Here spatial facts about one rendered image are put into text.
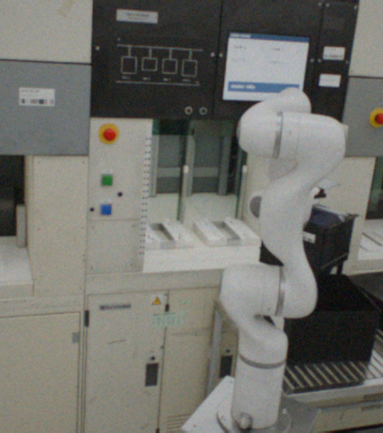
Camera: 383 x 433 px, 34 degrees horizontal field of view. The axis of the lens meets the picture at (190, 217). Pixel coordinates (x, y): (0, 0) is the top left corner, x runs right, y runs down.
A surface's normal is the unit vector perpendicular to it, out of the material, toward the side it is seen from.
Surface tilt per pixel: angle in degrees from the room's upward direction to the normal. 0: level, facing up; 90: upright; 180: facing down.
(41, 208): 90
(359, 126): 90
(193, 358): 90
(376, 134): 90
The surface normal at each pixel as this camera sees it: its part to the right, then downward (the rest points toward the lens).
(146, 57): 0.30, 0.33
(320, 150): -0.08, 0.43
